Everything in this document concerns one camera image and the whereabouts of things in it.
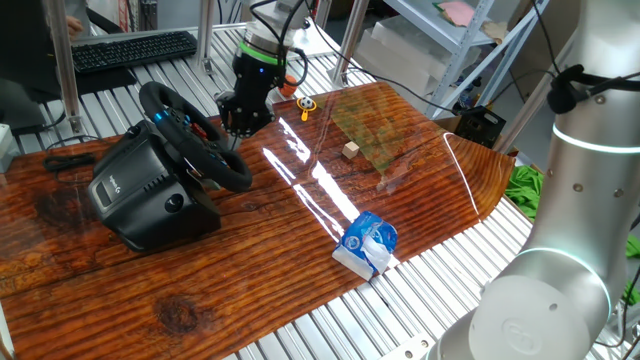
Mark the small wooden cube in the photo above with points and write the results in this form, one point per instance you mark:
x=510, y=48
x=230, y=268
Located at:
x=351, y=150

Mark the black keyboard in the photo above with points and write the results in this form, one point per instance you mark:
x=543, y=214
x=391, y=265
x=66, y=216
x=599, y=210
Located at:
x=130, y=50

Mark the blue tissue pack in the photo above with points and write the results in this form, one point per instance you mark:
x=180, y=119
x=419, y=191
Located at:
x=360, y=235

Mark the tiny soccer ball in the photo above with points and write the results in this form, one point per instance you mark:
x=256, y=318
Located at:
x=307, y=103

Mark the white metal shelf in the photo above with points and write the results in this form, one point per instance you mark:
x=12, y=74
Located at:
x=465, y=45

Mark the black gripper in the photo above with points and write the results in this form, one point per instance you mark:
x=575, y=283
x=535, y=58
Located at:
x=257, y=82

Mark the mini orange basketball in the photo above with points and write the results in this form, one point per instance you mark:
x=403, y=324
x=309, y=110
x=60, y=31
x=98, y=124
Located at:
x=289, y=89

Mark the pink paper sheet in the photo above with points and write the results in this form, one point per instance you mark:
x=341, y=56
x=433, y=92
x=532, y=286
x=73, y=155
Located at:
x=457, y=12

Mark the wood grain table mat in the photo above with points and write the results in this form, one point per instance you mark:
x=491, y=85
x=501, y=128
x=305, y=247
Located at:
x=275, y=260

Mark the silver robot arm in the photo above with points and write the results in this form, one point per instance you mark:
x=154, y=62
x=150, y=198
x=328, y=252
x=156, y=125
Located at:
x=575, y=200

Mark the aluminium frame post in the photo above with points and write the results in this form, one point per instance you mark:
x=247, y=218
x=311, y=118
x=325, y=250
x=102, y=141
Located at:
x=205, y=30
x=350, y=35
x=62, y=60

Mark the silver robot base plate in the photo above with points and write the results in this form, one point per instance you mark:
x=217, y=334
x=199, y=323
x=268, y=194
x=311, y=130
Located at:
x=410, y=350

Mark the black racing steering wheel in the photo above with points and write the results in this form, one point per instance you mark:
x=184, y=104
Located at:
x=150, y=97
x=145, y=200

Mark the green cloth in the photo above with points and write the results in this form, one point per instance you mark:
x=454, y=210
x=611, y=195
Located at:
x=525, y=190

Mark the white foam blocks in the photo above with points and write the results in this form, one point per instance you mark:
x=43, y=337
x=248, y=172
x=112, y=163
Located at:
x=405, y=50

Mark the person's bare hand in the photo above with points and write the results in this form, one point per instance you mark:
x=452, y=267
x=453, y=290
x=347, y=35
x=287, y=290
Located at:
x=74, y=26

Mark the black computer monitor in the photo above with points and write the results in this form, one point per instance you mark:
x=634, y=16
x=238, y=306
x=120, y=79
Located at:
x=25, y=45

